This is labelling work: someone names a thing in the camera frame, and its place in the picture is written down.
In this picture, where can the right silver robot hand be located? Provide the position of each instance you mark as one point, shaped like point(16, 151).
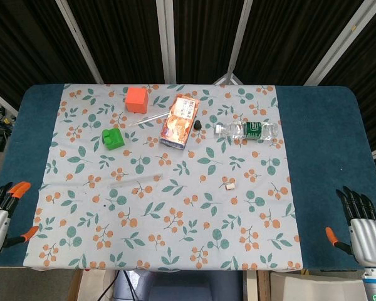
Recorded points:
point(368, 241)

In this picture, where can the clear glass test tube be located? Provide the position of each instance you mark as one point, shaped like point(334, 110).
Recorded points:
point(134, 181)

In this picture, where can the white storage box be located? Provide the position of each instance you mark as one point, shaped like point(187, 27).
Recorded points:
point(316, 288)

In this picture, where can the teal table cover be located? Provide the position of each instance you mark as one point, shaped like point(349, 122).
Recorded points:
point(326, 141)

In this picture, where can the beige cardboard box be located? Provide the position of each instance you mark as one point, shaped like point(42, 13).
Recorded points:
point(91, 287)

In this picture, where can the brown wooden board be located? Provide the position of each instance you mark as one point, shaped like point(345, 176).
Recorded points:
point(257, 287)

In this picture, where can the green toy building block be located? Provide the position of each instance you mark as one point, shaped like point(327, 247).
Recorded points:
point(113, 140)

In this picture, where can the clear bottle with green label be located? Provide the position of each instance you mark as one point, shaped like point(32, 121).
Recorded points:
point(253, 131)

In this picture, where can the floral print tablecloth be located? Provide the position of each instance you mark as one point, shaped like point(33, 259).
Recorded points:
point(175, 219)

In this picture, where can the clear glass dropper pipette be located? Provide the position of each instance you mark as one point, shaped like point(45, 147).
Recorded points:
point(150, 118)

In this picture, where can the orange foam cube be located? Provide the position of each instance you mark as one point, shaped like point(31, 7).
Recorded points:
point(137, 99)

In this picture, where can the grey-blue robot torso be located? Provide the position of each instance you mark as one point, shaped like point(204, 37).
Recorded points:
point(181, 287)

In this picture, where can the black rubber dropper bulb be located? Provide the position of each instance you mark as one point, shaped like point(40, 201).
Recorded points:
point(197, 125)

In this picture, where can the orange and blue snack box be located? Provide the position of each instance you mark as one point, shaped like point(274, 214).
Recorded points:
point(177, 125)

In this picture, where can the black pleated curtain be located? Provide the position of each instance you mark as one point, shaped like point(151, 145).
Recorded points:
point(128, 37)

